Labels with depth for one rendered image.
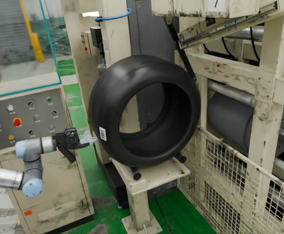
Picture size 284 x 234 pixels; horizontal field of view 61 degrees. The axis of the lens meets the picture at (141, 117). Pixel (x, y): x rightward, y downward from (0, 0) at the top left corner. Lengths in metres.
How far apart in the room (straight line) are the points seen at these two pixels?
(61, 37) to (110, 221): 8.49
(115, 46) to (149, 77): 0.38
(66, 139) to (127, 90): 0.37
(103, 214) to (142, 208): 0.50
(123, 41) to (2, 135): 1.02
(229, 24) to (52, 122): 1.29
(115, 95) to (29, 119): 0.87
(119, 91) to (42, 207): 1.34
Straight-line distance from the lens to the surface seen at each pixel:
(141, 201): 1.96
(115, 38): 1.38
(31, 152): 1.17
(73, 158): 1.23
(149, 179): 1.41
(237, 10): 0.96
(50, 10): 10.10
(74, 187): 2.06
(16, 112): 1.77
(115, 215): 2.35
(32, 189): 1.10
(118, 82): 1.07
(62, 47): 10.11
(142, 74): 1.07
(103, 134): 1.11
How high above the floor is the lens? 1.73
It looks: 26 degrees down
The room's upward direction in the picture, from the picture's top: 6 degrees counter-clockwise
